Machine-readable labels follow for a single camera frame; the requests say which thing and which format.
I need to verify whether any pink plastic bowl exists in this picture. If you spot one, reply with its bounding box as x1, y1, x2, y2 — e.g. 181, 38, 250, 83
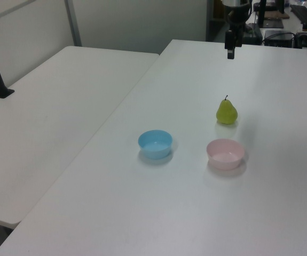
206, 138, 246, 171

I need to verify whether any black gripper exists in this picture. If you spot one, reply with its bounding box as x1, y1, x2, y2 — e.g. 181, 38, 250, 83
224, 3, 252, 60

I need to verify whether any white side table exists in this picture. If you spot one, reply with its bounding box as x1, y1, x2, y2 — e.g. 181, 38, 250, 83
0, 45, 160, 229

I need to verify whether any green pear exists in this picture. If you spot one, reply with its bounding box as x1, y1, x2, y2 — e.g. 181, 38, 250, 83
216, 94, 239, 125

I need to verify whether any black keyboard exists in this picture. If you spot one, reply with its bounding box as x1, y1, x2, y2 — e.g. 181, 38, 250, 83
289, 4, 307, 27

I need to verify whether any brown board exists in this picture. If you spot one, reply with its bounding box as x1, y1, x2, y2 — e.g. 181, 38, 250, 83
264, 10, 290, 20

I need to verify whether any blue plastic bowl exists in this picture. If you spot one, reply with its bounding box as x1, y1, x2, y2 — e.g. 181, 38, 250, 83
138, 129, 173, 159

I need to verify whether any black monitor stand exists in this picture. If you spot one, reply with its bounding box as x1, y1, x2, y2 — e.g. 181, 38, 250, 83
253, 0, 285, 29

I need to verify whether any black electronics box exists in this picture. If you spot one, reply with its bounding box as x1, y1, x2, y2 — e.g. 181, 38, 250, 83
263, 29, 296, 48

